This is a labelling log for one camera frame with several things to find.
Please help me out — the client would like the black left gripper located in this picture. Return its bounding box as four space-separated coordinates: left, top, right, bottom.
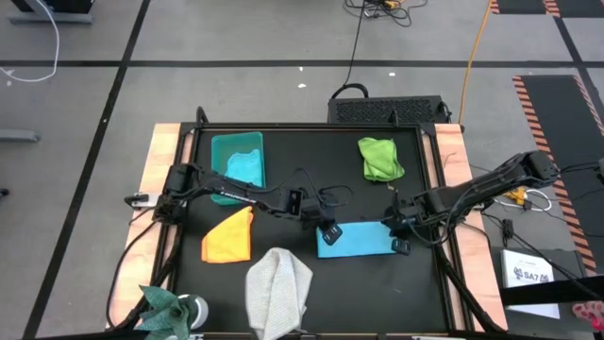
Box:
301 199 344 247

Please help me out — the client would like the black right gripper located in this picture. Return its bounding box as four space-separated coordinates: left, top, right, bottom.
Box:
381 202 424 257

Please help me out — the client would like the sky blue microfiber towel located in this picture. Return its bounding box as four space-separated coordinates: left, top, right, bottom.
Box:
314 220 398 260

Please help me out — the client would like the grey waffle-weave towel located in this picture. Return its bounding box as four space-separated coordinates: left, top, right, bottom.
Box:
244 246 314 340

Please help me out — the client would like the lime green microfiber towel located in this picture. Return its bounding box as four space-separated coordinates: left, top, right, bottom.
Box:
357 136 406 183

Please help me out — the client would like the teal microfiber towel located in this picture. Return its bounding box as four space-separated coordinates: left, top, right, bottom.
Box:
225 148 264 189

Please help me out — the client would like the teal plastic bin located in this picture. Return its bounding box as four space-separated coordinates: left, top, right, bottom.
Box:
210 130 268 207

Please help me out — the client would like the orange microfiber towel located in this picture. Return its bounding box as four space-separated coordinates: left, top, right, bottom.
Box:
201 205 255 264

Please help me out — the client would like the white SA7 printed sheet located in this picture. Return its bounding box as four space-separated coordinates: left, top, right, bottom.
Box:
499 248 562 321

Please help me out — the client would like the yellow power splitter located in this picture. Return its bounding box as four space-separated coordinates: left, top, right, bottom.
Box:
507 187 529 206

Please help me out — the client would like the black perforated computer case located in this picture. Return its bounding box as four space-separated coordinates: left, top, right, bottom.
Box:
327 94 449 127

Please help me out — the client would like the dark green cloth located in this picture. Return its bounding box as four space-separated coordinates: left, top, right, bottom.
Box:
135 283 200 340

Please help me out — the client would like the black hazard-striped floor mat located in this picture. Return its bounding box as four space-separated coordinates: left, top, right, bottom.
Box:
542 0 604 19
512 74 604 278
489 0 548 15

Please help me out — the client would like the pink patterned object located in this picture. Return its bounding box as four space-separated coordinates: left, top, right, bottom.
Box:
571 300 604 334

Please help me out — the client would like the grey desk foot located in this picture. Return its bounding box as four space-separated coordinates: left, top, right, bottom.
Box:
7 12 95 26
0 127 44 143

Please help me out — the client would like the black corrugated cable conduit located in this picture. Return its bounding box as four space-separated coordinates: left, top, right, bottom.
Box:
120 221 186 332
429 226 507 334

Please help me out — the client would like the black table frame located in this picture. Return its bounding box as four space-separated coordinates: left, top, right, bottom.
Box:
162 106 468 340

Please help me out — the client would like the black power cable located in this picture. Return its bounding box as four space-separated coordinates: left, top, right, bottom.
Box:
329 0 371 100

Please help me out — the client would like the white cable loop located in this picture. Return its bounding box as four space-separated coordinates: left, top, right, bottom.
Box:
499 188 553 213

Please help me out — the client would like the black frame bar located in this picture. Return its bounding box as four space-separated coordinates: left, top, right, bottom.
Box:
498 275 604 307

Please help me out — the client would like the yellow extension cord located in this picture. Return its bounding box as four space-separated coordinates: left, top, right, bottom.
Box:
458 0 495 125

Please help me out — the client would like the black cable bundle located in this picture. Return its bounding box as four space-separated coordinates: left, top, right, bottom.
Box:
344 0 429 28

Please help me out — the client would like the white floor cable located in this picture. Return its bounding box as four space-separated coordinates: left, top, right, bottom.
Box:
0 0 61 84

